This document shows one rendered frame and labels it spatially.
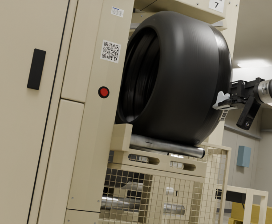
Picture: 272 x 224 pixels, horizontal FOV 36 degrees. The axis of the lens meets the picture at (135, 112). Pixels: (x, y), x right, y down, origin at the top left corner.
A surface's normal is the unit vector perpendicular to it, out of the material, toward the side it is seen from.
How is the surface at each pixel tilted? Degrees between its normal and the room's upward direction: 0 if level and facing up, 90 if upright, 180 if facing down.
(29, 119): 90
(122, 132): 90
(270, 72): 90
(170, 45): 76
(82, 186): 90
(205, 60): 81
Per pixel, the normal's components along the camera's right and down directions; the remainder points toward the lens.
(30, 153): 0.43, -0.07
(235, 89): -0.77, -0.19
